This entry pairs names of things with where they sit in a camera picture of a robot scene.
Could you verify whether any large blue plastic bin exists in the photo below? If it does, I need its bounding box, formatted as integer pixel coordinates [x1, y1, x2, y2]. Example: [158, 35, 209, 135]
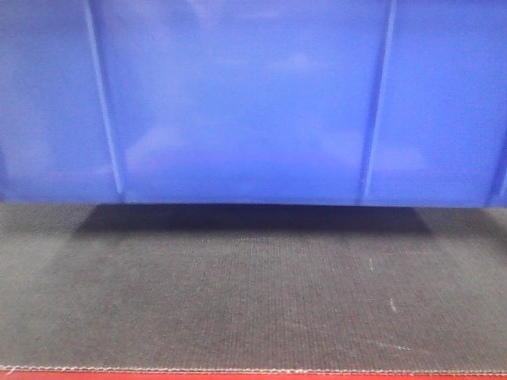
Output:
[1, 1, 506, 207]

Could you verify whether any dark woven conveyor belt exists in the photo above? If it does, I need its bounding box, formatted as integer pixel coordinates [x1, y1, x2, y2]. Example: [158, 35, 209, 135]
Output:
[1, 204, 506, 374]

